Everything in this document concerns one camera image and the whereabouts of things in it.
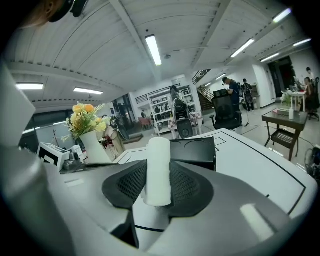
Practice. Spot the white spray bottle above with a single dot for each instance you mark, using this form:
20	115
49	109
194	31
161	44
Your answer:
291	113

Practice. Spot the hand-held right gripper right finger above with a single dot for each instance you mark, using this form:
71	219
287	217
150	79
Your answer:
220	225

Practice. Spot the dark mesh side table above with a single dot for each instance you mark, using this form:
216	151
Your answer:
285	120

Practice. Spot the black head-mounted camera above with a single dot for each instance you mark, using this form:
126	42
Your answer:
77	7

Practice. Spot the black office chair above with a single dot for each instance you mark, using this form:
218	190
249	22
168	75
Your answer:
223	110

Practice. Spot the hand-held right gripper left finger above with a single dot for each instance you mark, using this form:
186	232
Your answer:
100	195

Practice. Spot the white towel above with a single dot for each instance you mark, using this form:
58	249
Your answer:
158	172

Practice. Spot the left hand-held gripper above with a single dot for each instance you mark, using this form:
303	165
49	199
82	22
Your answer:
52	153

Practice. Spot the staircase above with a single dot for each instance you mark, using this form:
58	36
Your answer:
203	97

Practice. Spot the row of ceiling tube lights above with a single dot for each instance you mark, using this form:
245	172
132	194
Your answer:
153	50

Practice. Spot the wooden step platform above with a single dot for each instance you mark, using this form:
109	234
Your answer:
133	139

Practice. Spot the coat rack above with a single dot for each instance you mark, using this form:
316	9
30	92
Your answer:
55	137

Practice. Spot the yellow artificial flowers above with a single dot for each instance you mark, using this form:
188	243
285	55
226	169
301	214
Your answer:
85	117

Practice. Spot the red chair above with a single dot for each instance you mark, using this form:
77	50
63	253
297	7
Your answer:
145	123

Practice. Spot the white shelving unit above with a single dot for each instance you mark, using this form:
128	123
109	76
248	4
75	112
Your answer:
160	107

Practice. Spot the white vase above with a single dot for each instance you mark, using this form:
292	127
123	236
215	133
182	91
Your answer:
93	150

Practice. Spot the white table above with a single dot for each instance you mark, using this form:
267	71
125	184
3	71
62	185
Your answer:
250	162

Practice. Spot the pink checked cloth table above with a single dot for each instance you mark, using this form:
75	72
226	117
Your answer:
197	120

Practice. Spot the person's face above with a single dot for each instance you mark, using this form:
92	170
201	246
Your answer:
37	12

